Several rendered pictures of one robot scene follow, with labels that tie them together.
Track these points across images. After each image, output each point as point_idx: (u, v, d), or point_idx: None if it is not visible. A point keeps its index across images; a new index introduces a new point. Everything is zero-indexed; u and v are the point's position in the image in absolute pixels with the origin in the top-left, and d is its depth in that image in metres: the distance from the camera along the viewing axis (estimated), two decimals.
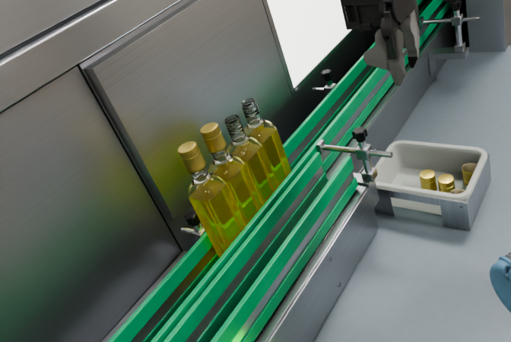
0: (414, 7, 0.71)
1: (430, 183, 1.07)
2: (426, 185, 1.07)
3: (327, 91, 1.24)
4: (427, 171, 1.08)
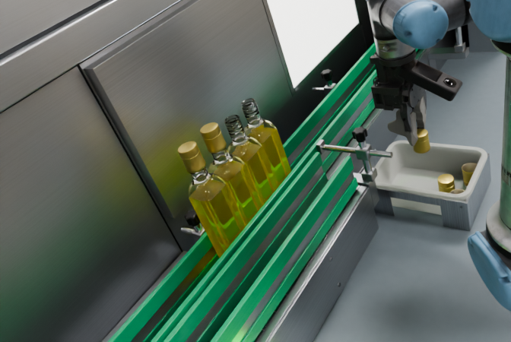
0: (423, 94, 1.00)
1: (422, 142, 1.01)
2: (418, 145, 1.02)
3: (327, 91, 1.24)
4: (420, 130, 1.02)
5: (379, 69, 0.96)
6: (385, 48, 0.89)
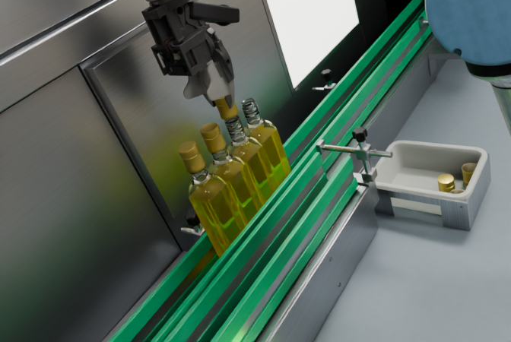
0: None
1: None
2: (233, 104, 0.84)
3: (327, 91, 1.24)
4: None
5: (170, 22, 0.71)
6: None
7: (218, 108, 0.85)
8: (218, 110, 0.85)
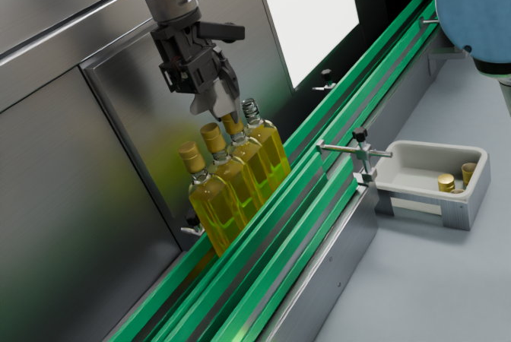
0: None
1: None
2: (239, 119, 0.86)
3: (327, 91, 1.24)
4: None
5: (178, 42, 0.73)
6: None
7: (223, 123, 0.86)
8: (223, 125, 0.87)
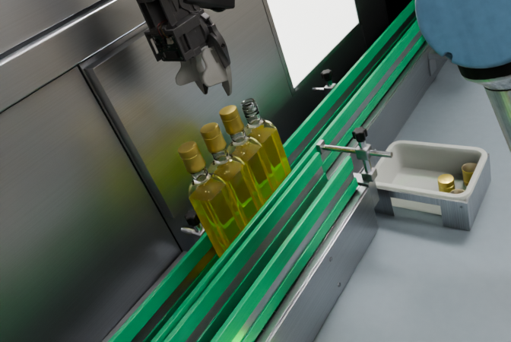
0: None
1: (239, 114, 0.86)
2: (239, 119, 0.86)
3: (327, 91, 1.24)
4: (223, 109, 0.86)
5: (163, 5, 0.70)
6: None
7: (223, 123, 0.86)
8: (223, 125, 0.87)
